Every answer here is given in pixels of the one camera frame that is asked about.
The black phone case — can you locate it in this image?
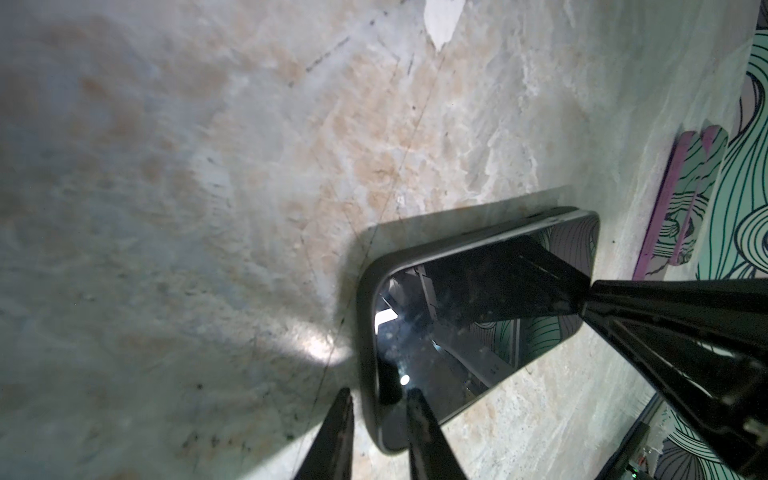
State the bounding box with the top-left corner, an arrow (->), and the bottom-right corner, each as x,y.
356,207 -> 600,455

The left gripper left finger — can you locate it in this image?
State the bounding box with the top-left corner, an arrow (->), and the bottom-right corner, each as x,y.
294,387 -> 354,480

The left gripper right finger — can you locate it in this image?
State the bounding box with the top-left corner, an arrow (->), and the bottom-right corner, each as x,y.
406,388 -> 467,480

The purple-edged black smartphone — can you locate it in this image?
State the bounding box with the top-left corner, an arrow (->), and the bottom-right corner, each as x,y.
632,125 -> 729,280

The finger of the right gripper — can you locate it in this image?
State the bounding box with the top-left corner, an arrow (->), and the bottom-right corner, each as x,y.
580,278 -> 767,477

